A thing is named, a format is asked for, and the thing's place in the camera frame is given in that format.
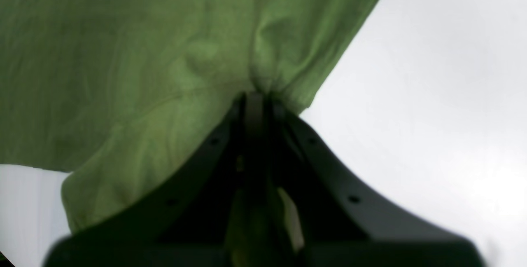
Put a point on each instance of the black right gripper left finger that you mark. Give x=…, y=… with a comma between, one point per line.
x=183, y=222

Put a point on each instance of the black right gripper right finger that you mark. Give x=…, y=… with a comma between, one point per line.
x=345, y=222

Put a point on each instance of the olive green T-shirt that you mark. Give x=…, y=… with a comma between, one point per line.
x=121, y=92

